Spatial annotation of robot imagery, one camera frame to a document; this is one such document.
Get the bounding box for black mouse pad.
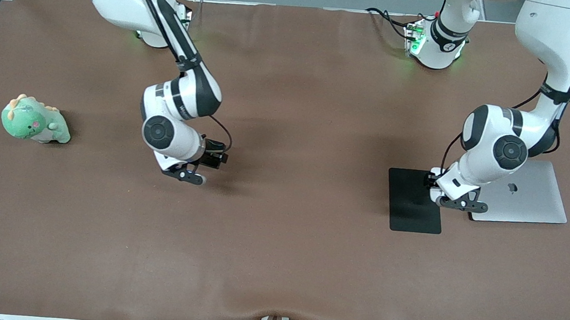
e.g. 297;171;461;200
383;166;448;236

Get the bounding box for silver laptop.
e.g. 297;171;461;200
468;155;570;230

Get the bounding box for green dinosaur plush toy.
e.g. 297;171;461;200
0;91;75;146

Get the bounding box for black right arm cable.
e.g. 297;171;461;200
111;0;246;155

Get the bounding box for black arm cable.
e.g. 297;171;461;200
111;0;246;155
438;66;570;188

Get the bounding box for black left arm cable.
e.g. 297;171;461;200
438;66;570;188

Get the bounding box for black base cables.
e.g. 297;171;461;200
362;4;439;44

